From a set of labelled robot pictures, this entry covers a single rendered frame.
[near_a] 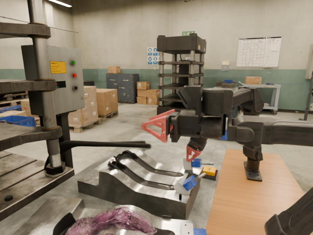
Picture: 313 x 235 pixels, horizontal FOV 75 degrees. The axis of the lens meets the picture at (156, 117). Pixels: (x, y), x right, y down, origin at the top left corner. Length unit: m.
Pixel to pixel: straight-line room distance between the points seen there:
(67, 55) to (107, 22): 7.63
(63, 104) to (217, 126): 1.06
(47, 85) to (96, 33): 8.20
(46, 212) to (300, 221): 0.70
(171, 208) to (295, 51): 6.83
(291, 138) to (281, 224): 0.23
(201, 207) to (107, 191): 0.39
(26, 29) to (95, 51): 8.18
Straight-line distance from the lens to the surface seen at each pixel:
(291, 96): 7.38
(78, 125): 4.66
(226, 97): 0.51
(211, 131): 0.51
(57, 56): 1.37
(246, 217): 0.93
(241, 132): 0.50
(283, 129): 0.53
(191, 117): 0.50
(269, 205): 1.02
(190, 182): 0.78
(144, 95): 7.66
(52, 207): 0.79
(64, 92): 1.38
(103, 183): 0.92
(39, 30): 1.13
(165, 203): 0.81
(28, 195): 1.15
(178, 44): 4.79
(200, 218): 0.87
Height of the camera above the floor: 1.35
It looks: 14 degrees down
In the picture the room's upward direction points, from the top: straight up
